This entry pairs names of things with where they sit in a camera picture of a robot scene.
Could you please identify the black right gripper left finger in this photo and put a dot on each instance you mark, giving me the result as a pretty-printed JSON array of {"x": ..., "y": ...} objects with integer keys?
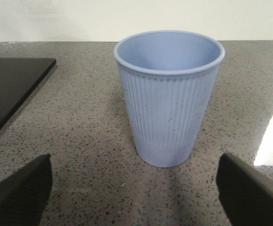
[{"x": 24, "y": 194}]

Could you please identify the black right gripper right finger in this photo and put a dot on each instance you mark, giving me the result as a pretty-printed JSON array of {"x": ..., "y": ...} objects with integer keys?
[{"x": 245, "y": 194}]

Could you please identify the black glass gas stove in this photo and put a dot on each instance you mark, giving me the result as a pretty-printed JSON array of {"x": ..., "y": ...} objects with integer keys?
[{"x": 18, "y": 78}]

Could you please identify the light blue ribbed cup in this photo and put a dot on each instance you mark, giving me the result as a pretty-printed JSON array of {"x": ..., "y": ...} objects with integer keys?
[{"x": 167, "y": 78}]

